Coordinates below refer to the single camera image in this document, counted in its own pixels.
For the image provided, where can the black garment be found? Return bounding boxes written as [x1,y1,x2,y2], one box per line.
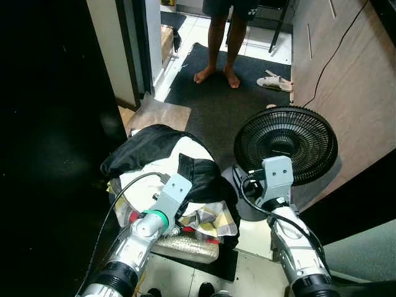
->
[175,153,239,208]
[101,124,192,179]

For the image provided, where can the brown wooden cabinet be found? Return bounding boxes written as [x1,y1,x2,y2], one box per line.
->
[290,0,396,205]

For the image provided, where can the grey appliance top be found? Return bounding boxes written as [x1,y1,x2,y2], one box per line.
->
[322,220,396,285]

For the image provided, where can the black floor fan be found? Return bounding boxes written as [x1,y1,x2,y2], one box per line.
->
[223,105,339,223]

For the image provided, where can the beige sandal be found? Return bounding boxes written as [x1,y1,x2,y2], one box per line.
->
[266,70,293,85]
[257,77,291,93]

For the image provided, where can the black chair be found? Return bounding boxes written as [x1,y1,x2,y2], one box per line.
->
[260,0,291,53]

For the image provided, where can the dark floor mat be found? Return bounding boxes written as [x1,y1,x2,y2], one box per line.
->
[164,42,295,155]

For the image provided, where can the white garment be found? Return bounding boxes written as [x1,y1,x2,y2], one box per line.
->
[114,136,214,214]

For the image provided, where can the red cloth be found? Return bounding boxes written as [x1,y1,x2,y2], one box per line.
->
[186,226,218,245]

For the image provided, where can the person in dark shorts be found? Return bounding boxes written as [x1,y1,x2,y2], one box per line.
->
[194,0,257,89]

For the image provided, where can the small black mat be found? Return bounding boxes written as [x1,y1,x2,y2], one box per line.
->
[148,244,239,282]

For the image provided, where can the beige woven laundry basket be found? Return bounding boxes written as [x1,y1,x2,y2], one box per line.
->
[152,229,220,265]

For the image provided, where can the black robot right foot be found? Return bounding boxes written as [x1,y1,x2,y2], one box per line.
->
[198,282,215,297]

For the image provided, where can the brown flat board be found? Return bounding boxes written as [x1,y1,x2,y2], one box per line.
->
[127,96,191,134]

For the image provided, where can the cardboard box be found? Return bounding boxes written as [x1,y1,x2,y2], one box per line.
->
[161,25,175,66]

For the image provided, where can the thin black power cable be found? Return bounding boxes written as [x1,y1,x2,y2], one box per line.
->
[302,0,372,107]

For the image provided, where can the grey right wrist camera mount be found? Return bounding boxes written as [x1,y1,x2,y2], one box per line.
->
[257,156,293,208]

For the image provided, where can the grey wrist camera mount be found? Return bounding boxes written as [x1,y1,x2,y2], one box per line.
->
[257,156,293,208]
[153,173,194,216]

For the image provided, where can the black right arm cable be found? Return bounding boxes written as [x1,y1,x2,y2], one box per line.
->
[240,167,325,260]

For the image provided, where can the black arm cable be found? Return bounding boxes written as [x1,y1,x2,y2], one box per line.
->
[240,167,325,260]
[77,172,171,297]

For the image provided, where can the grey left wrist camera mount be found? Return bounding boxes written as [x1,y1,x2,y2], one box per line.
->
[153,173,194,216]

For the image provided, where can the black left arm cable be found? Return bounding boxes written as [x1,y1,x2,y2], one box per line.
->
[77,172,171,297]

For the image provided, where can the sliding door frame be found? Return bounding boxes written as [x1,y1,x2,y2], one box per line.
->
[85,0,165,111]

